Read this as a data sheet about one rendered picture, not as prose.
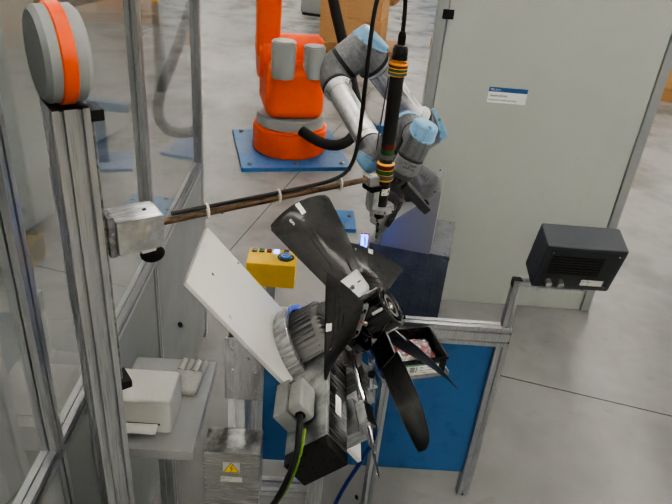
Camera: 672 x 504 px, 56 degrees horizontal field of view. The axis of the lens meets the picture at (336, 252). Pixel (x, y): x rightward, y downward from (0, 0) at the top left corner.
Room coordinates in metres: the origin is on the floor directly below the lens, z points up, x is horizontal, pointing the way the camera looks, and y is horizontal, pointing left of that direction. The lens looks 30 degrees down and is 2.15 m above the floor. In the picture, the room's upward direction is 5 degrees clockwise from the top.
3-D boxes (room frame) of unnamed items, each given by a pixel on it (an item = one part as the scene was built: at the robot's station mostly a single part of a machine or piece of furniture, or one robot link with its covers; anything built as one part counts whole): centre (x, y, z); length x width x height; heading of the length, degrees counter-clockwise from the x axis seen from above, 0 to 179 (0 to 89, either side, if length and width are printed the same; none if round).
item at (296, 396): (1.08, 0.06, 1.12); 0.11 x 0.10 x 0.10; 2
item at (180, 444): (1.32, 0.44, 0.85); 0.36 x 0.24 x 0.03; 2
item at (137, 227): (1.08, 0.40, 1.54); 0.10 x 0.07 x 0.08; 127
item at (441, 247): (2.21, -0.30, 0.50); 0.30 x 0.30 x 1.00; 79
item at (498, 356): (1.84, -0.62, 0.39); 0.04 x 0.04 x 0.78; 2
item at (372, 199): (1.45, -0.09, 1.50); 0.09 x 0.07 x 0.10; 127
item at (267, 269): (1.80, 0.21, 1.02); 0.16 x 0.10 x 0.11; 92
